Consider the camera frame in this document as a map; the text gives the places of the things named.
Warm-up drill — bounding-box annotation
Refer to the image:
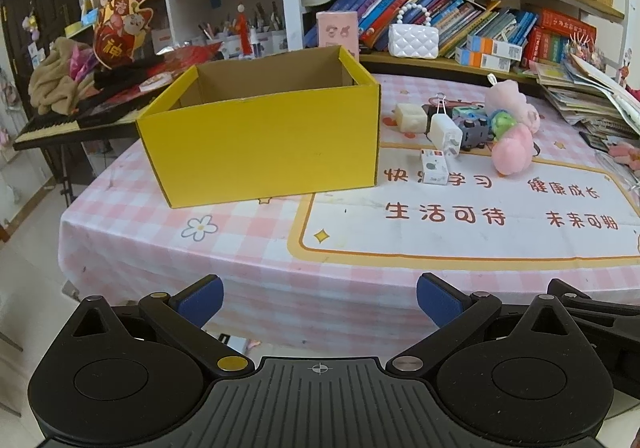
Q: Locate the white quilted pearl handbag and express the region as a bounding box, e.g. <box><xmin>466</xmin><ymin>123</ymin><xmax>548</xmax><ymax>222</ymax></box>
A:
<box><xmin>387</xmin><ymin>2</ymin><xmax>439</xmax><ymax>60</ymax></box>

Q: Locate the stack of magazines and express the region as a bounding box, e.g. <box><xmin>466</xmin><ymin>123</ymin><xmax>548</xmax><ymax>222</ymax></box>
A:
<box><xmin>530</xmin><ymin>54</ymin><xmax>639</xmax><ymax>139</ymax></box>

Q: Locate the black yamaha keyboard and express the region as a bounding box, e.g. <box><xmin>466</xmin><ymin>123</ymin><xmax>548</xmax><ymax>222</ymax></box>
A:
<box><xmin>13</xmin><ymin>75</ymin><xmax>171</xmax><ymax>150</ymax></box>

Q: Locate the small white red box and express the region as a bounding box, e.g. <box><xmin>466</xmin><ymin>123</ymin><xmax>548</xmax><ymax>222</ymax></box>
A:
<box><xmin>421</xmin><ymin>149</ymin><xmax>449</xmax><ymax>186</ymax></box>

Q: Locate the cream foam cube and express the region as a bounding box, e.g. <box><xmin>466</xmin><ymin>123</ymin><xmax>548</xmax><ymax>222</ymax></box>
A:
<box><xmin>394</xmin><ymin>103</ymin><xmax>428</xmax><ymax>134</ymax></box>

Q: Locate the red gold fortune god decoration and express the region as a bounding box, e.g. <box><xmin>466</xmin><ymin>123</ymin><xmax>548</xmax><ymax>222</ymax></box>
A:
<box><xmin>93</xmin><ymin>0</ymin><xmax>154</xmax><ymax>69</ymax></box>

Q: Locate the orange blue medicine box lower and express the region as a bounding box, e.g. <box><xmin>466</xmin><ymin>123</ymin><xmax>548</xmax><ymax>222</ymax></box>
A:
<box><xmin>456</xmin><ymin>48</ymin><xmax>511</xmax><ymax>72</ymax></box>

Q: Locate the pink plush ball toy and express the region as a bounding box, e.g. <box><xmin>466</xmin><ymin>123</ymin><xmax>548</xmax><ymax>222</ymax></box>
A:
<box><xmin>491</xmin><ymin>123</ymin><xmax>535</xmax><ymax>176</ymax></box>

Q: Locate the pink sticker cylinder box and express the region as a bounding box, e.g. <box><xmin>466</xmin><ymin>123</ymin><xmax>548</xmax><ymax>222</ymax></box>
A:
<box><xmin>317</xmin><ymin>11</ymin><xmax>359</xmax><ymax>60</ymax></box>

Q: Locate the black binder clip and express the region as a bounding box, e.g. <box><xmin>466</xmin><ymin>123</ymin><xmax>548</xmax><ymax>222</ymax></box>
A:
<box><xmin>422</xmin><ymin>93</ymin><xmax>458</xmax><ymax>120</ymax></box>

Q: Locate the red tassel doll ornament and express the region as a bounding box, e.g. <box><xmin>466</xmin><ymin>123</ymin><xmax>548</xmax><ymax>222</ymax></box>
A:
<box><xmin>236</xmin><ymin>4</ymin><xmax>253</xmax><ymax>56</ymax></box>

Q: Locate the orange blue medicine box upper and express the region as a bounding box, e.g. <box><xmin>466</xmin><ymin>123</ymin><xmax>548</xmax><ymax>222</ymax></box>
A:
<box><xmin>466</xmin><ymin>36</ymin><xmax>523</xmax><ymax>62</ymax></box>

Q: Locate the orange blue medicine box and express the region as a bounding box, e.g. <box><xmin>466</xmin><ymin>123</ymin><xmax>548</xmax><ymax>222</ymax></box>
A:
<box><xmin>456</xmin><ymin>48</ymin><xmax>511</xmax><ymax>72</ymax></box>
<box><xmin>466</xmin><ymin>36</ymin><xmax>523</xmax><ymax>62</ymax></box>

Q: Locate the yellow cardboard box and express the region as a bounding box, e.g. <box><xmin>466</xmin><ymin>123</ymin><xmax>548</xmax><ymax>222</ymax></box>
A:
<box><xmin>137</xmin><ymin>46</ymin><xmax>381</xmax><ymax>209</ymax></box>

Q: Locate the white power adapter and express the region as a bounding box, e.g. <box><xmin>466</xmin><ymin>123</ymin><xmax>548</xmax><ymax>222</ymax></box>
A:
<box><xmin>427</xmin><ymin>112</ymin><xmax>462</xmax><ymax>156</ymax></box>

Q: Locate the white cubby shelf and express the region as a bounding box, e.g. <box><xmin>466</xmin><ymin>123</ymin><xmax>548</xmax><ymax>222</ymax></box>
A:
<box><xmin>148</xmin><ymin>0</ymin><xmax>288</xmax><ymax>58</ymax></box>

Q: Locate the green frog figure blue cap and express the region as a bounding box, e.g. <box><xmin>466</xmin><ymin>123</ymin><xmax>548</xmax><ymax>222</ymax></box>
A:
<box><xmin>489</xmin><ymin>109</ymin><xmax>518</xmax><ymax>141</ymax></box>

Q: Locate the beige plush blanket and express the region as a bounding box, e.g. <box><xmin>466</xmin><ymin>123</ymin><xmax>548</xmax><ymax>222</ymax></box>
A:
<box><xmin>28</xmin><ymin>37</ymin><xmax>96</xmax><ymax>116</ymax></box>

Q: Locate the blue toy fun truck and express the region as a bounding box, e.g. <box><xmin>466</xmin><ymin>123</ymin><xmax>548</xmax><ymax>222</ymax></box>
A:
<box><xmin>452</xmin><ymin>106</ymin><xmax>491</xmax><ymax>151</ymax></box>

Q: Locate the pink plush pig toy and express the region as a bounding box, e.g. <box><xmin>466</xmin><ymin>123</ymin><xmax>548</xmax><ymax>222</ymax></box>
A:
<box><xmin>484</xmin><ymin>74</ymin><xmax>540</xmax><ymax>134</ymax></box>

